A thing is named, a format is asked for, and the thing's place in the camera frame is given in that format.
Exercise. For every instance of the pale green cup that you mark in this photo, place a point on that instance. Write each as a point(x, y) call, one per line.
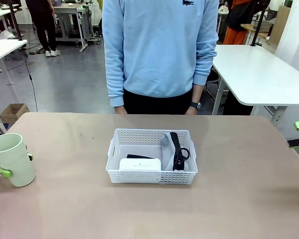
point(13, 161)

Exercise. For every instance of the black stapler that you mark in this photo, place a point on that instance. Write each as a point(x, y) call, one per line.
point(139, 156)

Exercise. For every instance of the white rounded plastic box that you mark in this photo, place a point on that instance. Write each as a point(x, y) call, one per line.
point(140, 164)

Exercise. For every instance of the person's left forearm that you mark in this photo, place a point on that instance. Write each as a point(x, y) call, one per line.
point(201, 72)

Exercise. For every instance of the person's right forearm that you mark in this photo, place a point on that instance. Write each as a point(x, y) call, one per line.
point(115, 84)

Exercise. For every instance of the white perforated plastic basket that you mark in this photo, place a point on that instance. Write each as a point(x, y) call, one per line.
point(152, 178)

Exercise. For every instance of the person's left hand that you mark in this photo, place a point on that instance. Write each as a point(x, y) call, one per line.
point(191, 111)

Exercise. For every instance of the person's right hand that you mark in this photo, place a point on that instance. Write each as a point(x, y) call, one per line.
point(120, 110)

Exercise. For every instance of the brown cardboard box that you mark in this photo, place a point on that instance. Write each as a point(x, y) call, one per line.
point(14, 112)

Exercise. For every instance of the large white table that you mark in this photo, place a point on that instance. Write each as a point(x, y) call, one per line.
point(259, 74)

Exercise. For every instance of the blue office chair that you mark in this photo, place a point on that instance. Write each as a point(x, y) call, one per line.
point(213, 77)

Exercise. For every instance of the wooden cabinet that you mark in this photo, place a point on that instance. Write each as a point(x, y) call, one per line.
point(280, 25)

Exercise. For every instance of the dark wrist watch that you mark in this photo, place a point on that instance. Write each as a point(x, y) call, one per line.
point(195, 105)

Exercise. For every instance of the black pole on table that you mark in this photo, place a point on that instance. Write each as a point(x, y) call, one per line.
point(258, 22)

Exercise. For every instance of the small white table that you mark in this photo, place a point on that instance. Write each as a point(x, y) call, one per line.
point(2, 48)

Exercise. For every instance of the bystander in orange trousers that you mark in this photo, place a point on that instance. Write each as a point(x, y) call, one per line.
point(239, 22)

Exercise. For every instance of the bystander in black clothes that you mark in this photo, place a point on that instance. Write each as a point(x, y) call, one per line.
point(43, 25)

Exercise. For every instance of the black background stand pole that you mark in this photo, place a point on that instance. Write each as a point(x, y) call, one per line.
point(15, 20)

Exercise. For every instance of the person in light blue sweater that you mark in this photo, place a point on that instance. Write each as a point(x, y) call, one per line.
point(159, 49)

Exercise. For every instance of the grey background desk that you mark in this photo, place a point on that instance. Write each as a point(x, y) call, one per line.
point(69, 12)

